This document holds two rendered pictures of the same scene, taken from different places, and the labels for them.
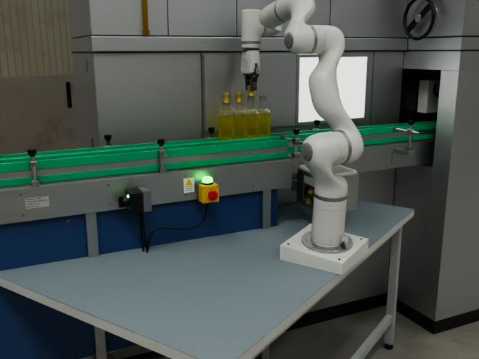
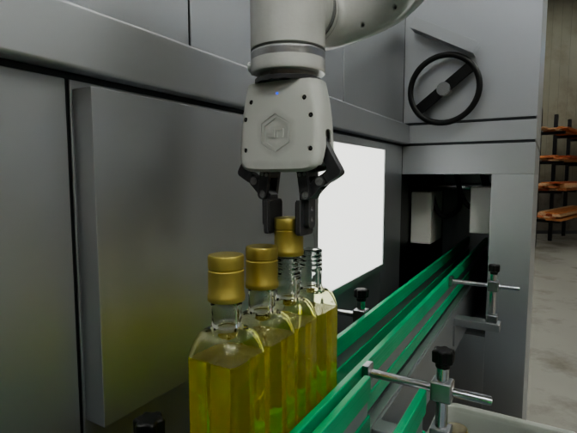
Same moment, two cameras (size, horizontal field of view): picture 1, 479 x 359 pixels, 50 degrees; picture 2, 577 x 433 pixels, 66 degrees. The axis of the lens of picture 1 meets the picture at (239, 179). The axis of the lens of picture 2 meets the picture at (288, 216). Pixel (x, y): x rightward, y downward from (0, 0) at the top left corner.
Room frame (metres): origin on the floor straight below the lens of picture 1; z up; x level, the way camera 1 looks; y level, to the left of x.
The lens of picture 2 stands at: (1.86, 0.24, 1.41)
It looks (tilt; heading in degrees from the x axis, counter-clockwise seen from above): 5 degrees down; 325
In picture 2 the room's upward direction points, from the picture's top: straight up
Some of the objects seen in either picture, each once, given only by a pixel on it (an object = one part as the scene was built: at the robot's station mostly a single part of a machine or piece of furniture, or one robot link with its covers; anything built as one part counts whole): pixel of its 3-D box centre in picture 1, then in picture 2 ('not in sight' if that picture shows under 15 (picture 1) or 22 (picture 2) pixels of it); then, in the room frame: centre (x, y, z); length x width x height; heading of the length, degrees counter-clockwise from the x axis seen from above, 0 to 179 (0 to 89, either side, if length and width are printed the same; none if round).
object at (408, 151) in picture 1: (405, 142); (482, 306); (2.50, -0.81, 1.07); 0.17 x 0.05 x 0.23; 25
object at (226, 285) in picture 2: (226, 97); (226, 277); (2.23, 0.05, 1.31); 0.04 x 0.04 x 0.04
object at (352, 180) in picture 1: (323, 186); not in sight; (2.21, -0.37, 0.92); 0.27 x 0.17 x 0.15; 25
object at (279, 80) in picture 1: (291, 90); (302, 221); (2.52, -0.25, 1.32); 0.90 x 0.03 x 0.34; 115
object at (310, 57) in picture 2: (250, 45); (286, 67); (2.29, -0.05, 1.53); 0.09 x 0.08 x 0.03; 26
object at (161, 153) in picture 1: (163, 157); not in sight; (1.93, 0.29, 1.11); 0.07 x 0.04 x 0.13; 25
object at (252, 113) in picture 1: (250, 131); (288, 382); (2.28, -0.05, 1.16); 0.06 x 0.06 x 0.21; 26
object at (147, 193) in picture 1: (137, 200); not in sight; (1.86, 0.38, 0.96); 0.08 x 0.08 x 0.08; 25
